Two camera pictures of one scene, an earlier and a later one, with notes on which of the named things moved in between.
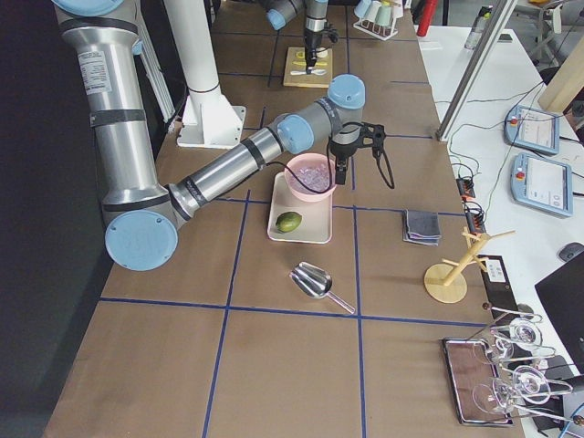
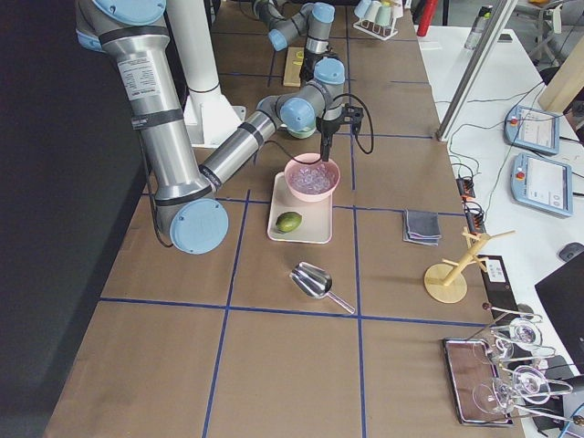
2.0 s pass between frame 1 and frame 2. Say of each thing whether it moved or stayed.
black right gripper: moved
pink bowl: stayed
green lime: stayed
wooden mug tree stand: stayed
